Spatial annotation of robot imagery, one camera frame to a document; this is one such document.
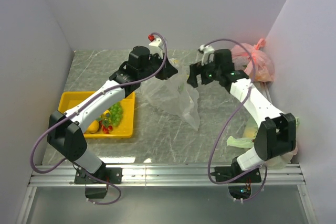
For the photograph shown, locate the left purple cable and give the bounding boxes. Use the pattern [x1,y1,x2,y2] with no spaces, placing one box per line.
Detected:
[29,32,169,206]

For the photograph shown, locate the aluminium mounting rail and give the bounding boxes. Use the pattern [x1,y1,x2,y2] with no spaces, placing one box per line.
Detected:
[28,163,306,187]

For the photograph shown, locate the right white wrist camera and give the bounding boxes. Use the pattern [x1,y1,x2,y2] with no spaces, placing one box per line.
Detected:
[198,45,215,66]

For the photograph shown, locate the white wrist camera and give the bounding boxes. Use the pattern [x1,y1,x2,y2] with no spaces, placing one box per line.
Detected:
[198,45,215,66]
[149,38,164,58]

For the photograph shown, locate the yellow fake lemon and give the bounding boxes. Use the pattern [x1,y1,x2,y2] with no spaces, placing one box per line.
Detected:
[87,120,100,134]

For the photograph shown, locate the yellow fake banana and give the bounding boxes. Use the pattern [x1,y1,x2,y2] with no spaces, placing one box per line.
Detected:
[101,110,111,120]

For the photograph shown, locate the pink tied plastic bag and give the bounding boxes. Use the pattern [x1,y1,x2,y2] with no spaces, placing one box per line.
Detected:
[231,38,275,82]

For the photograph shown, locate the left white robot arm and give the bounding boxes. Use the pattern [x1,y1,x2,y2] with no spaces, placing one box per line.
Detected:
[47,41,177,183]

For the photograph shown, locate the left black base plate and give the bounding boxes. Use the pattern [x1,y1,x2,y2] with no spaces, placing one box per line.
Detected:
[74,167,122,185]

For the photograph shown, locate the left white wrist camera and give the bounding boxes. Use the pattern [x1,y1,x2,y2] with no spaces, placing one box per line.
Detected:
[149,38,164,58]

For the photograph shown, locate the green plastic bag with fruit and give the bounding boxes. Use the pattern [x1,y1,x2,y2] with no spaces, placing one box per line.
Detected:
[226,117,298,169]

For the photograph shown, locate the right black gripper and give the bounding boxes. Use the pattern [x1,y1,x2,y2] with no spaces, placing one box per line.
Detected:
[187,56,222,88]

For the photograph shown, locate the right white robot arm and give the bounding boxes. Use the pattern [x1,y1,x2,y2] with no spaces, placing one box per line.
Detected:
[187,46,296,182]

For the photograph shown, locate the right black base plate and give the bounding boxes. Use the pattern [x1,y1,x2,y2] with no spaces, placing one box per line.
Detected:
[211,166,261,184]

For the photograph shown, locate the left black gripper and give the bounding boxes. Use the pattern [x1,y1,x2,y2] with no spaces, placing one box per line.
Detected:
[139,51,179,80]

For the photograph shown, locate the green fake grapes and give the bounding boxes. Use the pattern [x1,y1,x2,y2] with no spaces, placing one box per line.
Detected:
[109,102,123,127]

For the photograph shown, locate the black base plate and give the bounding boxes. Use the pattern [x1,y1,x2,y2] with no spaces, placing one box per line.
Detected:
[74,167,122,185]
[211,166,261,184]

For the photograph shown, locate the red fake cherries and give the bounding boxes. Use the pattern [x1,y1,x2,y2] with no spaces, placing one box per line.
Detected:
[101,125,113,134]

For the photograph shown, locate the clear plastic bag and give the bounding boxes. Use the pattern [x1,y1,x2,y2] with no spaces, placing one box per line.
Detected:
[140,58,200,131]

